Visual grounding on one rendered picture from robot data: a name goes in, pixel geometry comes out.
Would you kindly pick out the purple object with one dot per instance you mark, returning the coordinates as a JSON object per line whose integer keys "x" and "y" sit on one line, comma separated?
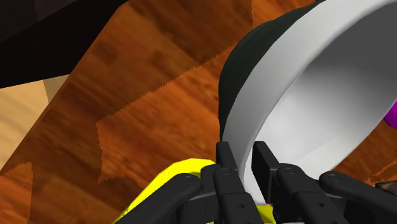
{"x": 392, "y": 116}

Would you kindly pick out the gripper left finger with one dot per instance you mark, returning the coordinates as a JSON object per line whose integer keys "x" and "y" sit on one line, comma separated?
{"x": 229, "y": 192}

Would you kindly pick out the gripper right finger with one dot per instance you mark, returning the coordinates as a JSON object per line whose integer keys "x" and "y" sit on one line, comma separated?
{"x": 310, "y": 192}

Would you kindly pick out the yellow object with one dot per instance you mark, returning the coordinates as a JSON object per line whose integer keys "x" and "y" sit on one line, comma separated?
{"x": 173, "y": 173}

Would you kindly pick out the white bowl with dark outside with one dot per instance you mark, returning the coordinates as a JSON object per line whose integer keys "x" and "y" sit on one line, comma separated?
{"x": 325, "y": 93}

